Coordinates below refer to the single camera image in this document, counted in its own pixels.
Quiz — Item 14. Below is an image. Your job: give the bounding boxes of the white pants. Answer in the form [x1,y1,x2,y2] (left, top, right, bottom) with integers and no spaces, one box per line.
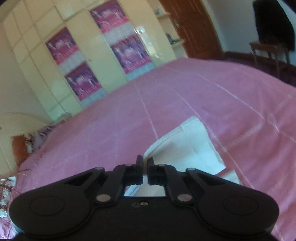
[124,116,241,197]

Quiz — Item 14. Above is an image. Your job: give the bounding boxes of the grey crumpled garment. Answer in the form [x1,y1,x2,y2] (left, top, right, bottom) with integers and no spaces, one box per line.
[26,126,55,154]

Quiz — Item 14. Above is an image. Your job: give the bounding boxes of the pink checked bed cover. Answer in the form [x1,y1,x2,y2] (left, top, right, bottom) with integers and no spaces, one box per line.
[11,58,295,240]

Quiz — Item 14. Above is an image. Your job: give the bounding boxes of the lower left purple poster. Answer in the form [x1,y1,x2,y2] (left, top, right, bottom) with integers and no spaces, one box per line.
[65,62,106,102]

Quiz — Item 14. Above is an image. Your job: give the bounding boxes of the purple poster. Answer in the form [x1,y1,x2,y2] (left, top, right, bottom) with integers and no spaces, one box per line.
[65,62,106,102]
[111,34,152,75]
[46,27,86,75]
[89,1,135,45]

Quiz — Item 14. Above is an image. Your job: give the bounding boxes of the orange patterned pillow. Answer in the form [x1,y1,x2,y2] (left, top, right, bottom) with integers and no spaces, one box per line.
[11,133,30,167]

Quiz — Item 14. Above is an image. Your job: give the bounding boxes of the white patterned pillow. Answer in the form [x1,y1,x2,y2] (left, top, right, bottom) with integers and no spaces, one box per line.
[0,176,16,218]

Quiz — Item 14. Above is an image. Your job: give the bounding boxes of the cream headboard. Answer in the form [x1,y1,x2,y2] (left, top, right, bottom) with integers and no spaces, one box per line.
[0,112,47,175]

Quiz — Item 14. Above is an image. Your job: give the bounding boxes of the lower right purple poster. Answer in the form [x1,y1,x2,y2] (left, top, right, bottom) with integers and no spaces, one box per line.
[111,34,152,75]

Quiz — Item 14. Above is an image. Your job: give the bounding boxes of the corner shelves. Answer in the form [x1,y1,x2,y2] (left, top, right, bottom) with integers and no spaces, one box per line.
[154,8,187,59]

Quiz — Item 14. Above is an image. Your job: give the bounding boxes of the cream wardrobe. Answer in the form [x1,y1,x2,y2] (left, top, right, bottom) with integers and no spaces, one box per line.
[1,1,176,120]

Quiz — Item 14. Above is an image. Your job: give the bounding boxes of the brown wooden door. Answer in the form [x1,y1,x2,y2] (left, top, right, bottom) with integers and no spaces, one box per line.
[161,0,223,60]

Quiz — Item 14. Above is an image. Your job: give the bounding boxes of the wooden chair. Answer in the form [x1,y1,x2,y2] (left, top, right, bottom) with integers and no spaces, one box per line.
[249,41,290,78]

